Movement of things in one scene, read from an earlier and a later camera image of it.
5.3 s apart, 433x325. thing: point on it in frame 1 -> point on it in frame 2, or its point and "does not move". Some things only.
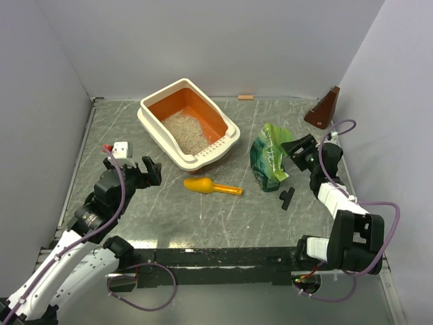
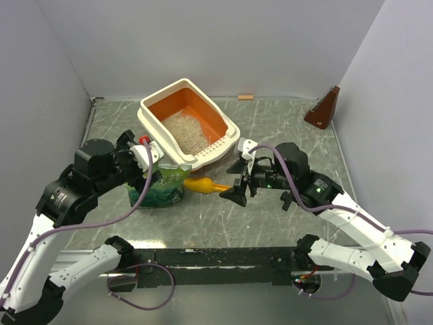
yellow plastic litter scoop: (205, 185) does not move
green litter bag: (268, 156) -> (170, 189)
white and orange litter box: (186, 128) does not move
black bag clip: (287, 196) does not move
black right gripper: (308, 142) -> (236, 193)
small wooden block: (245, 97) does not move
